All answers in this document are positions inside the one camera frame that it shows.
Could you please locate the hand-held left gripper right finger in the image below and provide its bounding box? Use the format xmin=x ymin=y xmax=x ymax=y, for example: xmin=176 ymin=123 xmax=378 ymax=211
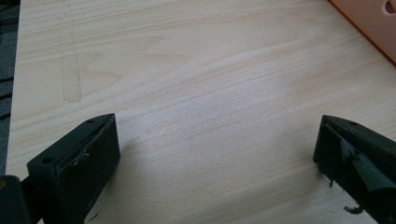
xmin=312 ymin=114 xmax=396 ymax=224

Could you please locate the orange plastic board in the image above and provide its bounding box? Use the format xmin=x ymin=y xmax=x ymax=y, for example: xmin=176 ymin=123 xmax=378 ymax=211
xmin=327 ymin=0 xmax=396 ymax=67

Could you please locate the clear tape strip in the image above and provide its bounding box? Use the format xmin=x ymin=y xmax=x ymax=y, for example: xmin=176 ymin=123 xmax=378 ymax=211
xmin=57 ymin=0 xmax=83 ymax=104

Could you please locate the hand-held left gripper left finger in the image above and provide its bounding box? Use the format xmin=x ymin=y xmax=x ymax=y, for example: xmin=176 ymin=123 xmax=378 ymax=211
xmin=26 ymin=113 xmax=121 ymax=224

